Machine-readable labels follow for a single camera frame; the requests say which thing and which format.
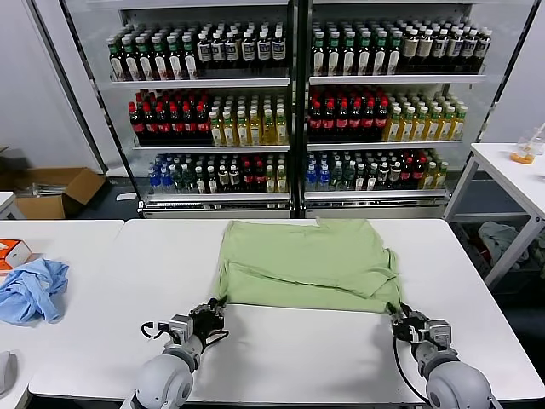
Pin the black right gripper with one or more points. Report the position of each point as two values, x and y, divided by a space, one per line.
411 332

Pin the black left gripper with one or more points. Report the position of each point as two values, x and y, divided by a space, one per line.
208 326

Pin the green t-shirt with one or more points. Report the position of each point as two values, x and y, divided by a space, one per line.
306 264

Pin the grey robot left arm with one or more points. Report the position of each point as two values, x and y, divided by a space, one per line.
164 379

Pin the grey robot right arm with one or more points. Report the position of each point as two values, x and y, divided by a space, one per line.
455 379

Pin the grey clothes pile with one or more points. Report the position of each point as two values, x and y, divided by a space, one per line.
500 243

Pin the glass door drinks cooler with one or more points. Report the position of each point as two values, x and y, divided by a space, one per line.
213 209
374 206

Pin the white cooler shelf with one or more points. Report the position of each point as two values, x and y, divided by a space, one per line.
374 194
217 197
213 148
396 79
383 145
200 83

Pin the dark bottle white cap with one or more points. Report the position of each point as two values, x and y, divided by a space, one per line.
200 181
360 179
383 175
372 178
211 181
395 175

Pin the green clear water bottle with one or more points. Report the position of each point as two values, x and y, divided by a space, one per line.
349 179
189 181
179 181
337 179

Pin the dark bottle beige label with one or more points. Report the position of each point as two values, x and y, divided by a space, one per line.
410 49
223 179
425 49
234 179

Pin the red cap cola bottle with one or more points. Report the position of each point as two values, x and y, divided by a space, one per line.
148 125
418 174
369 121
162 125
135 125
382 121
188 125
248 179
175 125
406 174
202 125
342 121
356 121
315 121
328 121
259 179

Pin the blue water bottle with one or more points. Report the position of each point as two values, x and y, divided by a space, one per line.
324 179
167 181
311 179
154 181

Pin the yellow juice bottle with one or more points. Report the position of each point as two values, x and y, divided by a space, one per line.
429 176
215 132
242 132
281 181
440 175
270 181
254 132
433 128
281 131
394 128
228 132
458 127
268 131
420 128
407 128
446 127

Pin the white paper scrap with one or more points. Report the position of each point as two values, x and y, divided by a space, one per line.
127 197

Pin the white side table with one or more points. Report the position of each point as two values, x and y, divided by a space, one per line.
502 166

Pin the blue crumpled shirt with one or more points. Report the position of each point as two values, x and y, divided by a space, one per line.
32 294

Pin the open cardboard box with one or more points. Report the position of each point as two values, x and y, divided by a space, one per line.
42 206

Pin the glass flask orange liquid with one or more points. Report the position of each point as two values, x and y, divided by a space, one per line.
523 157

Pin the silver metal bars bundle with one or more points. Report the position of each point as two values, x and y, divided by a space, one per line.
44 189

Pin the orange white tissue box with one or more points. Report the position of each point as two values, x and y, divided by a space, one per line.
15 251

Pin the grey rounded device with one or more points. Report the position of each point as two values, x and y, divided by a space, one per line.
6 372

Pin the small white cabinet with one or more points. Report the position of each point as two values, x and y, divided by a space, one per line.
5 204

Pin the dark tea bottle green cap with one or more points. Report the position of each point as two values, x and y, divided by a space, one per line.
318 59
145 64
189 64
333 59
364 59
394 59
349 59
159 64
174 64
116 64
130 64
380 59

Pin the dark bottle navy white label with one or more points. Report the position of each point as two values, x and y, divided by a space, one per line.
204 53
248 51
278 50
263 51
454 49
468 49
440 49
231 52
483 47
217 53

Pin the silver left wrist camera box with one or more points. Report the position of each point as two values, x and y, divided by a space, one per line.
179 327

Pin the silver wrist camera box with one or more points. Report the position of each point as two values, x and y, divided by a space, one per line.
437 334
179 327

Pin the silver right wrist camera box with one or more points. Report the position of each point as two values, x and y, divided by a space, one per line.
437 334

